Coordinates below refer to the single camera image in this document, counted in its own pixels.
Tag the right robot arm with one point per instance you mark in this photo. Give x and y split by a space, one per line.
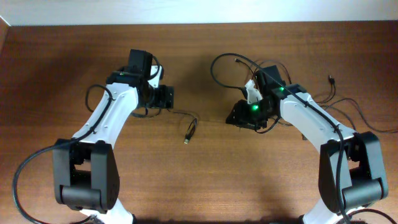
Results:
351 176

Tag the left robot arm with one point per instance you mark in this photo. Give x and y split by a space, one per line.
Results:
85 173

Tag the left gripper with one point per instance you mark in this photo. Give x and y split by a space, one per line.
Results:
165 99

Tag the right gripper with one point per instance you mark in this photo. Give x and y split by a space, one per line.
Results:
241 117

